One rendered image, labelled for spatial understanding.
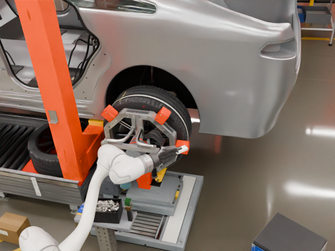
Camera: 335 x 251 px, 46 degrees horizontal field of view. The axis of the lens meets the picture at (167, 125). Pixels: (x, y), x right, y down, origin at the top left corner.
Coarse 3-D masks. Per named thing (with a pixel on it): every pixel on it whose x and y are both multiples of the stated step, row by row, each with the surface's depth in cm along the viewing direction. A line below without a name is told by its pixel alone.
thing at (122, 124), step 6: (114, 126) 297; (120, 126) 312; (126, 126) 296; (144, 126) 291; (150, 126) 295; (156, 126) 289; (114, 132) 301; (120, 132) 303; (126, 132) 302; (114, 138) 304; (120, 138) 310; (150, 138) 302; (168, 138) 292; (156, 144) 325; (168, 144) 317
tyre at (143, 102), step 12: (120, 96) 296; (132, 96) 283; (144, 96) 280; (156, 96) 282; (168, 96) 288; (120, 108) 284; (132, 108) 281; (144, 108) 279; (156, 108) 276; (168, 108) 279; (180, 108) 289; (168, 120) 279; (180, 120) 284; (180, 132) 283; (180, 156) 297
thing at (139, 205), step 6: (180, 180) 353; (180, 186) 347; (126, 192) 347; (180, 192) 348; (120, 198) 342; (174, 198) 339; (132, 204) 335; (138, 204) 332; (144, 204) 335; (150, 204) 334; (156, 204) 334; (174, 204) 330; (144, 210) 335; (150, 210) 333; (156, 210) 331; (162, 210) 329; (168, 210) 326; (174, 210) 331
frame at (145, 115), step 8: (120, 112) 279; (128, 112) 275; (136, 112) 277; (144, 112) 275; (152, 112) 274; (112, 120) 282; (120, 120) 280; (152, 120) 272; (104, 128) 289; (112, 128) 295; (160, 128) 275; (168, 128) 278; (112, 136) 297; (168, 136) 276; (160, 168) 298
